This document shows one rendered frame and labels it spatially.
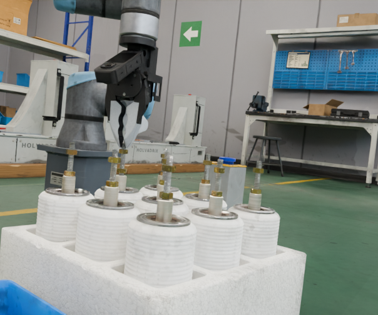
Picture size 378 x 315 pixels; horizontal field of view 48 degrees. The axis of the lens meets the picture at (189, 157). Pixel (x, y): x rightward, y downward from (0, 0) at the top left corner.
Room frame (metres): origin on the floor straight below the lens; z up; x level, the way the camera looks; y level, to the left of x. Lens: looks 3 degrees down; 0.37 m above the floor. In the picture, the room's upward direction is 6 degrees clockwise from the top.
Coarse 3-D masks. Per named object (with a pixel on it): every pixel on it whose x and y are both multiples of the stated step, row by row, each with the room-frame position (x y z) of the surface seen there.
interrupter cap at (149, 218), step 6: (138, 216) 0.58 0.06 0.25; (144, 216) 0.59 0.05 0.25; (150, 216) 0.60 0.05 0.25; (174, 216) 0.61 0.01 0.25; (180, 216) 0.61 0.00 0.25; (144, 222) 0.56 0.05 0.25; (150, 222) 0.55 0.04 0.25; (156, 222) 0.55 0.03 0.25; (162, 222) 0.56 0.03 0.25; (168, 222) 0.56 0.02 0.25; (174, 222) 0.57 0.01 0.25; (180, 222) 0.57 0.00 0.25; (186, 222) 0.57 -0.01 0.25
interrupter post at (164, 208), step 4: (160, 200) 0.58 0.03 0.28; (164, 200) 0.58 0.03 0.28; (172, 200) 0.59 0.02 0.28; (160, 204) 0.58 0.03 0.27; (164, 204) 0.58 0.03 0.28; (168, 204) 0.58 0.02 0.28; (172, 204) 0.58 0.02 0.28; (160, 208) 0.58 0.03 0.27; (164, 208) 0.58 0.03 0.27; (168, 208) 0.58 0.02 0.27; (172, 208) 0.59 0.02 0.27; (156, 212) 0.59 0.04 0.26; (160, 212) 0.58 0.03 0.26; (164, 212) 0.58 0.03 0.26; (168, 212) 0.58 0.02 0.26; (156, 216) 0.58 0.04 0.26; (160, 216) 0.58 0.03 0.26; (164, 216) 0.58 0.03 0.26; (168, 216) 0.58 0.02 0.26; (156, 220) 0.58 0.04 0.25; (160, 220) 0.58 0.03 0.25; (164, 220) 0.58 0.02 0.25; (168, 220) 0.58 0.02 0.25
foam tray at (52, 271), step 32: (32, 224) 0.77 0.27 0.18; (0, 256) 0.73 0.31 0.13; (32, 256) 0.66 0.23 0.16; (64, 256) 0.61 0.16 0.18; (288, 256) 0.74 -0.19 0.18; (32, 288) 0.66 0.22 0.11; (64, 288) 0.60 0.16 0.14; (96, 288) 0.55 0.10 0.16; (128, 288) 0.52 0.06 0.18; (160, 288) 0.52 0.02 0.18; (192, 288) 0.53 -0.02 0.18; (224, 288) 0.58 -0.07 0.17; (256, 288) 0.65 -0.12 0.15; (288, 288) 0.73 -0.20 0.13
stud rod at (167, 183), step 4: (168, 156) 0.59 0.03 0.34; (172, 156) 0.59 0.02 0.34; (168, 160) 0.58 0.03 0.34; (172, 160) 0.59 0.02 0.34; (168, 164) 0.58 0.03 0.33; (172, 164) 0.59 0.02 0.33; (168, 172) 0.59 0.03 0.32; (168, 176) 0.58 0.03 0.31; (164, 180) 0.59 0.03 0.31; (168, 180) 0.59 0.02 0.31; (164, 184) 0.59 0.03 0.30; (168, 184) 0.59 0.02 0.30; (164, 188) 0.59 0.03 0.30; (168, 188) 0.59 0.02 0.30; (168, 192) 0.59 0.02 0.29; (168, 200) 0.59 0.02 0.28
